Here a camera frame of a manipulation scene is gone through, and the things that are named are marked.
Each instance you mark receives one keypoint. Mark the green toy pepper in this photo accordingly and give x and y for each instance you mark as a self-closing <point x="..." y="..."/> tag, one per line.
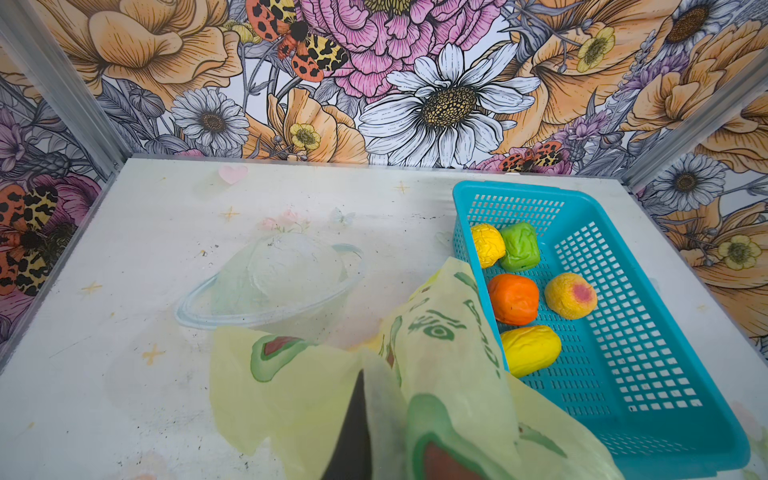
<point x="522" y="248"/>

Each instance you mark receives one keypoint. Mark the teal plastic mesh basket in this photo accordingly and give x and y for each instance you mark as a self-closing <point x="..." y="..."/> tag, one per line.
<point x="626" y="370"/>

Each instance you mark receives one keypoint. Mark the yellow toy banana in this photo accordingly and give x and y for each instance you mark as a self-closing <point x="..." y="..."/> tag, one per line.
<point x="530" y="349"/>

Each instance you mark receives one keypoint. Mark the orange toy fruit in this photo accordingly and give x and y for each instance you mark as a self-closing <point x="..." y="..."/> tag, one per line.
<point x="514" y="299"/>

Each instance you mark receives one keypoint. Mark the yellow-green plastic bag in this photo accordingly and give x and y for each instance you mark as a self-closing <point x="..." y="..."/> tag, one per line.
<point x="440" y="403"/>

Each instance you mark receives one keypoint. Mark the yellow pink toy peach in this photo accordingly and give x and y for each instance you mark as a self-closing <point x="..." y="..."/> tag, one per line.
<point x="570" y="296"/>

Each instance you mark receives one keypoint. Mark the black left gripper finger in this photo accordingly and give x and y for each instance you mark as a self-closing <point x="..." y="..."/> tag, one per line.
<point x="352" y="456"/>

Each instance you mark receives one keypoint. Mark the aluminium frame corner post right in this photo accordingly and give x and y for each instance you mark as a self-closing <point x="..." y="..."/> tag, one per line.
<point x="724" y="104"/>

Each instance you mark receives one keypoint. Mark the yellow toy pepper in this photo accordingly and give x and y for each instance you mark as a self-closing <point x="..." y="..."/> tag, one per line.
<point x="489" y="244"/>

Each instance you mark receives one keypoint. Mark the aluminium frame corner post left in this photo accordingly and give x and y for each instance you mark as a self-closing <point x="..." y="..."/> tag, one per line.
<point x="34" y="50"/>

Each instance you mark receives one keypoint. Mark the aluminium frame corner post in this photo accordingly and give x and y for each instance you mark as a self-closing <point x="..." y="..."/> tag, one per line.
<point x="724" y="104"/>
<point x="34" y="50"/>

